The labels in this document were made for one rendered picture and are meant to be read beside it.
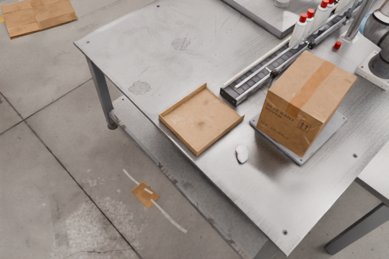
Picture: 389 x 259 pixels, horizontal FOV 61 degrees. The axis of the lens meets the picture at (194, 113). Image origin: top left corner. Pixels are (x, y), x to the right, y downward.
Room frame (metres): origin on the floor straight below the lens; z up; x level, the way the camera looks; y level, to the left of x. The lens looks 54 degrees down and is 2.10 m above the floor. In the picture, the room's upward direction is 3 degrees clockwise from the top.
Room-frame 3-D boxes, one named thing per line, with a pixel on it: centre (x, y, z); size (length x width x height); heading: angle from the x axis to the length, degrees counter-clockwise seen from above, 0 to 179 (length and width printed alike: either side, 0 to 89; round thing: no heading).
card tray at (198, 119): (0.88, -0.04, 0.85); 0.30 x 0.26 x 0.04; 135
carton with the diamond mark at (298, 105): (0.89, -0.47, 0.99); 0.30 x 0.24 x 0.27; 143
